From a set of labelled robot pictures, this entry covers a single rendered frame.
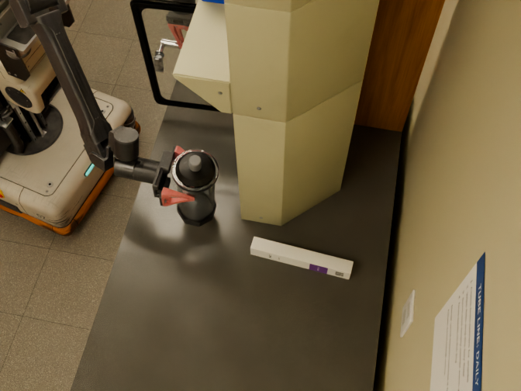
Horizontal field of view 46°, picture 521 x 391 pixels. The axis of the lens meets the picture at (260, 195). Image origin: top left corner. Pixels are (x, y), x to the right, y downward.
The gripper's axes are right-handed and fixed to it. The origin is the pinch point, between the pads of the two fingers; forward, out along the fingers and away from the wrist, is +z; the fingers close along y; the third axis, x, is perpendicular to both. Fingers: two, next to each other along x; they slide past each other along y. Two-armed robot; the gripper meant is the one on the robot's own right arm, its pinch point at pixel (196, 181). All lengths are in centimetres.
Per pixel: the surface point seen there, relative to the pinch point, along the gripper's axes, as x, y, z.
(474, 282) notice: -55, -33, 49
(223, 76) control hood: -36.2, 5.4, 5.3
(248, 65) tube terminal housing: -42.5, 4.4, 10.2
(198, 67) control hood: -35.7, 6.7, -0.1
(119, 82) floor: 125, 106, -72
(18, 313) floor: 121, -17, -75
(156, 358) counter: 19.7, -38.9, -0.1
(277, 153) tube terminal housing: -15.7, 3.4, 18.1
